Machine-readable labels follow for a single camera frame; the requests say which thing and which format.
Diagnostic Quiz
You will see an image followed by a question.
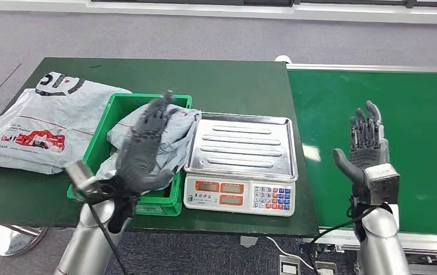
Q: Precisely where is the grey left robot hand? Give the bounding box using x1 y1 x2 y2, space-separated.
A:
116 91 179 193

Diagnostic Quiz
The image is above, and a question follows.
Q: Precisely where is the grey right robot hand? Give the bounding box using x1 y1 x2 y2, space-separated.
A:
332 100 392 194

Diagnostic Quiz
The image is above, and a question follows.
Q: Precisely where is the grey parcel with thin stripe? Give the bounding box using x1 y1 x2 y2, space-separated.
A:
106 103 203 191

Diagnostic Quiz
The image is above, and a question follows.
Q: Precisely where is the green conveyor belt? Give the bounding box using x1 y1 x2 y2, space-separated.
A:
287 70 437 235

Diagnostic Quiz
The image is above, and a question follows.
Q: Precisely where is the grey floor socket box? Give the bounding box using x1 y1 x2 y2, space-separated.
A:
277 255 302 275
314 261 338 275

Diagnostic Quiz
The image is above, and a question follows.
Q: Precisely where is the green plastic bin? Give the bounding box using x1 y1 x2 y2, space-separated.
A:
66 93 193 217

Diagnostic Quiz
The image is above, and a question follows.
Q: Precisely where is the large white printed mail bag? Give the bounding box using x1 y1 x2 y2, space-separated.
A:
0 71 132 175

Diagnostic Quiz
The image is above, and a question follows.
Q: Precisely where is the white scale with steel tray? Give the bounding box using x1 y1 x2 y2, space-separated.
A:
183 112 298 217

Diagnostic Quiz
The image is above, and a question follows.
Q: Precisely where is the chrome table base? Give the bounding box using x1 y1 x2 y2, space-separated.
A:
0 223 48 257

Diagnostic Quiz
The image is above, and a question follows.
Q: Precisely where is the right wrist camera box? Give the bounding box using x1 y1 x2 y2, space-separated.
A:
362 163 401 206

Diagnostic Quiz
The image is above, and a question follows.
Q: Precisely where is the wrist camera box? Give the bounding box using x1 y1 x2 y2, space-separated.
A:
64 159 103 206
362 163 401 206

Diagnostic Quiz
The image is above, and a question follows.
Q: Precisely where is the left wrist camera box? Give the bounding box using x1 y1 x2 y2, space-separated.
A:
64 159 103 206

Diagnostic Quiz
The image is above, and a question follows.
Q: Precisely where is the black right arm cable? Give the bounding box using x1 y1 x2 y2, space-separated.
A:
309 205 379 275

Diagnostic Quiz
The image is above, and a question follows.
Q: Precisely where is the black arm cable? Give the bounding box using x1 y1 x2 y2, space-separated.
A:
87 203 129 275
309 205 379 275

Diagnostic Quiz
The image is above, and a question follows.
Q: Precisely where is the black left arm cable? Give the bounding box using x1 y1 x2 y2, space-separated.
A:
87 203 129 275

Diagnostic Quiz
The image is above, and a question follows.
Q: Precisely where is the aluminium conveyor frame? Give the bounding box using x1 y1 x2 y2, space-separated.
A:
286 64 437 275

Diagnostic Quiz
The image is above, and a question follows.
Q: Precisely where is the white floor cable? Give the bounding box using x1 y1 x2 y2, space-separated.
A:
265 235 334 274

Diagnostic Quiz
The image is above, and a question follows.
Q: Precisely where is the white bracket under table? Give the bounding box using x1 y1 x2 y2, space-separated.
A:
239 235 259 249

